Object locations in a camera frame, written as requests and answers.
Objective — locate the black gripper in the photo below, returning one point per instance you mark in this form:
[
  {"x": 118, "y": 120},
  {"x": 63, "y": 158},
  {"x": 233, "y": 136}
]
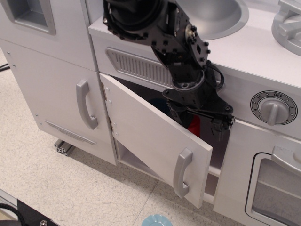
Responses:
[{"x": 199, "y": 97}]

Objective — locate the white cabinet door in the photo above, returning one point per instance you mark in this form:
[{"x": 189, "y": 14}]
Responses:
[{"x": 156, "y": 139}]

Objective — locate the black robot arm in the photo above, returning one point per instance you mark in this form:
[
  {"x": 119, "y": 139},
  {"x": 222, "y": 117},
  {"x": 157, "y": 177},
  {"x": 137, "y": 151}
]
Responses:
[{"x": 164, "y": 26}]

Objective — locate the red item inside cabinet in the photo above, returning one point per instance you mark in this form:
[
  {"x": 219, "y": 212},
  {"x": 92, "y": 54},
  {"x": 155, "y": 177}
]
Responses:
[{"x": 194, "y": 126}]

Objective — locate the grey timer knob dial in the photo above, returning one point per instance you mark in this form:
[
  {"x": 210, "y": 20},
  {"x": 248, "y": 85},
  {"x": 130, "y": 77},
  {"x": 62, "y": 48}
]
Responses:
[{"x": 274, "y": 108}]

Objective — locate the grey vent grille panel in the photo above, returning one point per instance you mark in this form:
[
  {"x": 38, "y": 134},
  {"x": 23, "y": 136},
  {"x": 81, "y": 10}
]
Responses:
[{"x": 139, "y": 67}]

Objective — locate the white oven door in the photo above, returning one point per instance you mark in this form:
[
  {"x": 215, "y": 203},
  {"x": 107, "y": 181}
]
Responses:
[{"x": 252, "y": 189}]

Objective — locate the silver round sink basin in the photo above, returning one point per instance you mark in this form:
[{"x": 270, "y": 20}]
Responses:
[{"x": 216, "y": 18}]

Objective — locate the white toy kitchen body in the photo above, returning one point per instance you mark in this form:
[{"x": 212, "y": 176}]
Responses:
[{"x": 84, "y": 190}]

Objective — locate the light blue plate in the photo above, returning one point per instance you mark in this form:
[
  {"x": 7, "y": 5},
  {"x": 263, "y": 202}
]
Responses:
[{"x": 156, "y": 220}]

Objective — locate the white fridge door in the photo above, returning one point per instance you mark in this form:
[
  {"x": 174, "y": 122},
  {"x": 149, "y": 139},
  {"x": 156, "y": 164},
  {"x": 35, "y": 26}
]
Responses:
[{"x": 48, "y": 85}]

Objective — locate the silver fridge emblem trim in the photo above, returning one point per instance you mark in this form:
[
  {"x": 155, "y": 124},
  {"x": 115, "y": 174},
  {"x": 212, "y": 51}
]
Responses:
[{"x": 70, "y": 133}]

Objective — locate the aluminium extrusion bar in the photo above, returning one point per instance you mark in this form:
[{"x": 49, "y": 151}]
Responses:
[{"x": 63, "y": 147}]

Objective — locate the grey cabinet door handle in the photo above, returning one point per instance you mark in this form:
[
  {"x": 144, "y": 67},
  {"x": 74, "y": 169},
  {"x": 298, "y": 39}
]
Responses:
[{"x": 184, "y": 159}]

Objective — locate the grey oven door handle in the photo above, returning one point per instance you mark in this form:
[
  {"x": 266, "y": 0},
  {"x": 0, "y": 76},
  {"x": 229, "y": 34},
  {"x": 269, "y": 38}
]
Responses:
[{"x": 291, "y": 160}]

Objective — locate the grey fridge door handle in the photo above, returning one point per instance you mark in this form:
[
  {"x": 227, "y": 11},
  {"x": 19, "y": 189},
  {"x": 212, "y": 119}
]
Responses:
[{"x": 82, "y": 90}]

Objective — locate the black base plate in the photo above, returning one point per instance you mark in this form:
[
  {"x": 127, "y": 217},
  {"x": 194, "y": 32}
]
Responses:
[{"x": 32, "y": 217}]

